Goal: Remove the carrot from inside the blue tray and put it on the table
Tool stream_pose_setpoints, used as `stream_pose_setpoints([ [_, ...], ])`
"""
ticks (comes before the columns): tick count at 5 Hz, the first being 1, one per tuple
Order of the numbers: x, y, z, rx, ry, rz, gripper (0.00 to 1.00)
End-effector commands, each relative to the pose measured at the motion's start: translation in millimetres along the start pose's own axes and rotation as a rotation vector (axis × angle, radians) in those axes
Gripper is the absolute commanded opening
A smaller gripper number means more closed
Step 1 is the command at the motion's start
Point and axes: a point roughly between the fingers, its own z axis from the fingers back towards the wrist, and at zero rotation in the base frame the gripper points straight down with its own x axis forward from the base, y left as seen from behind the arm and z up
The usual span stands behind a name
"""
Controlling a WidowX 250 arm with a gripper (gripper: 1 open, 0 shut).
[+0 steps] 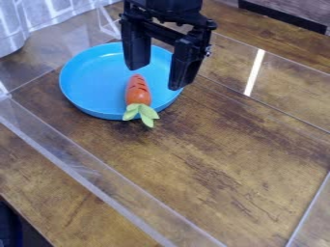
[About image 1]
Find orange toy carrot green leaves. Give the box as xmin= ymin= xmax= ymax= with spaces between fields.
xmin=122 ymin=74 xmax=160 ymax=127

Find clear acrylic enclosure wall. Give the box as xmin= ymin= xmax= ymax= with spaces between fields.
xmin=0 ymin=0 xmax=330 ymax=247

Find blue round plastic tray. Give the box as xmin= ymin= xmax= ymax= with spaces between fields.
xmin=58 ymin=41 xmax=182 ymax=121

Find dark wooden furniture edge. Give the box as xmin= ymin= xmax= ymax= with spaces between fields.
xmin=237 ymin=0 xmax=327 ymax=35

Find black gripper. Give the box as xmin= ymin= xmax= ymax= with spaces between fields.
xmin=120 ymin=0 xmax=216 ymax=91

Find white grey checked curtain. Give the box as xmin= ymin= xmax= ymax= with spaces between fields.
xmin=0 ymin=0 xmax=121 ymax=58

